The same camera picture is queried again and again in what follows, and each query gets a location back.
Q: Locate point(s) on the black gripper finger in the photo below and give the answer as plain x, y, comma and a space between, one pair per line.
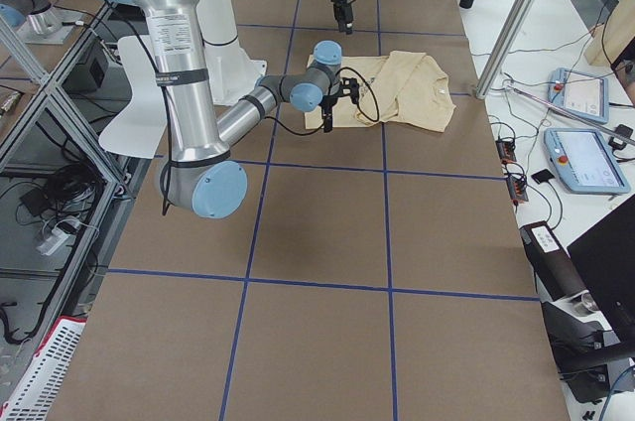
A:
343, 15
327, 122

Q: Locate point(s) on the cream long sleeve shirt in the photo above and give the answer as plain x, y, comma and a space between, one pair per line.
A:
405, 87

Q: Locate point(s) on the orange circuit board upper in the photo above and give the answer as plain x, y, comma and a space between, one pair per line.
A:
506, 151

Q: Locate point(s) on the orange circuit board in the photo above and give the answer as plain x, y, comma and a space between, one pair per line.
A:
506, 151
517, 189

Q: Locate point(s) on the orange circuit board lower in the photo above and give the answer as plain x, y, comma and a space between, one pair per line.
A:
517, 189

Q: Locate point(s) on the thin metal rod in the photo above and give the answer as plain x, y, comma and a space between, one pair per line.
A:
580, 104

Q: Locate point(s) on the far blue teach pendant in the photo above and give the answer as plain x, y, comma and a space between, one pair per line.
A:
572, 79

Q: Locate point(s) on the blue teach pendant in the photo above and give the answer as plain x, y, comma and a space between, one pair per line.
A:
572, 79
584, 163

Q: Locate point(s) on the near blue teach pendant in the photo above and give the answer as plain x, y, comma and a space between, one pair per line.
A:
584, 163

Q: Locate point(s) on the dark box with label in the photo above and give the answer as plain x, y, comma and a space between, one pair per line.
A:
555, 274

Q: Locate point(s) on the black monitor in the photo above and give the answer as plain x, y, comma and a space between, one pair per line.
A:
604, 259

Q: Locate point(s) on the white perforated basket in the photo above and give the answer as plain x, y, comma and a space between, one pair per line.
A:
37, 390

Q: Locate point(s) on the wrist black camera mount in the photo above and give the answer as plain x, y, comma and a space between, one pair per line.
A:
350, 88

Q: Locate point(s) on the white pedestal column base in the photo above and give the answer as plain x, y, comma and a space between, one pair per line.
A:
232, 73

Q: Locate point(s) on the aluminium frame post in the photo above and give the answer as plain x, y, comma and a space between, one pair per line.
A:
501, 49

